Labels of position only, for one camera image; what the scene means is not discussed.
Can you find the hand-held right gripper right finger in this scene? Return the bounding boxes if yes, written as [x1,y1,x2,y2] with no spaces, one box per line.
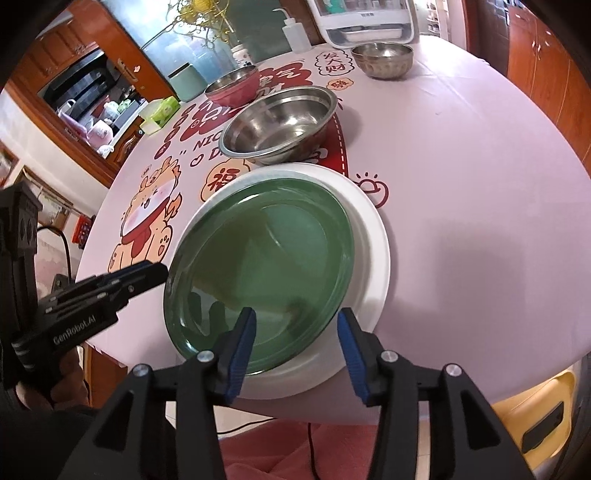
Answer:
[336,307,536,480]

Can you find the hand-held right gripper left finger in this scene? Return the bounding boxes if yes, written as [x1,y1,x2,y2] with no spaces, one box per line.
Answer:
[69,307,257,480]

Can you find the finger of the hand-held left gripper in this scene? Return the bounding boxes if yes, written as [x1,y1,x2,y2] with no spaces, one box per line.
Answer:
[97,260,155,287]
[121,263,169,301]

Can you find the plain white plate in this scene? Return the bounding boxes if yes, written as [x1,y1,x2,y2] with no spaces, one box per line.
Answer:
[175,162,392,400]

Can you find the green plate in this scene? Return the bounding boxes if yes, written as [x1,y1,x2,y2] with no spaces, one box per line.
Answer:
[163,178,356,376]

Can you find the small steel bowl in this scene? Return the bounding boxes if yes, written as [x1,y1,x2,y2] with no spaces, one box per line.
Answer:
[351,42,415,79]

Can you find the person's left hand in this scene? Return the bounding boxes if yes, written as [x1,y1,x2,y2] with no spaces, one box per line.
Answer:
[18,344,93,411]

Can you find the person's pink trousers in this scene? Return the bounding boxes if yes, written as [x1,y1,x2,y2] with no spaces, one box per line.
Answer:
[217,418,384,480]

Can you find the green tissue box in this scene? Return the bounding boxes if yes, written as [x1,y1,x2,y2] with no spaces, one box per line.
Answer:
[139,96,182,136]

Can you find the yellow chair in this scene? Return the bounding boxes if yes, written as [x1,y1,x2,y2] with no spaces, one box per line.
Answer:
[490,369,578,469]

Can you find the pink printed tablecloth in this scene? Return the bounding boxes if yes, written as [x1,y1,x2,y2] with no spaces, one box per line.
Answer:
[76,34,591,425]

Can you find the wooden glass partition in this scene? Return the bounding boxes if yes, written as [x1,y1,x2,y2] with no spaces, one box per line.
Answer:
[9,0,324,185]

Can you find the mint green container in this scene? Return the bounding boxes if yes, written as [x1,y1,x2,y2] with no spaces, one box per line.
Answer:
[167,62,209,103]

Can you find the large steel bowl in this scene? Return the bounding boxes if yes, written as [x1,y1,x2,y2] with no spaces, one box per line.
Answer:
[219,85,337,165]

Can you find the red steel-lined bowl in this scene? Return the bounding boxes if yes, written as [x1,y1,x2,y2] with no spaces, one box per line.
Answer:
[204,65,260,108]

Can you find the gold ornament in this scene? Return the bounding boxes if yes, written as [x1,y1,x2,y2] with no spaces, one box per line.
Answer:
[178,0,236,44]

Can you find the white squeeze bottle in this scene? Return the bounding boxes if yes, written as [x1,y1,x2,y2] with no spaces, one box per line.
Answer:
[272,7,314,54]

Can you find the clear plastic storage box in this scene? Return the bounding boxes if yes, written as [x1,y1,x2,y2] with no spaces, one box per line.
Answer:
[307,0,419,49]

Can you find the wooden wardrobe cabinet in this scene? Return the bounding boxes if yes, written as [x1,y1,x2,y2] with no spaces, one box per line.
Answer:
[508,0,591,153]

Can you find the red wall item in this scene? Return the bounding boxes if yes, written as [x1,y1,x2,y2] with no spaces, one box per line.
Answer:
[71,215,90,245]

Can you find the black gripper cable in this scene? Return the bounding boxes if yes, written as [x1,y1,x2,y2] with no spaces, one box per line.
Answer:
[307,422,326,480]
[36,224,75,282]

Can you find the wooden wall frame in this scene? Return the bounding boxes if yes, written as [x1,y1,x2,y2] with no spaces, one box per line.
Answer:
[21,166,70,217]

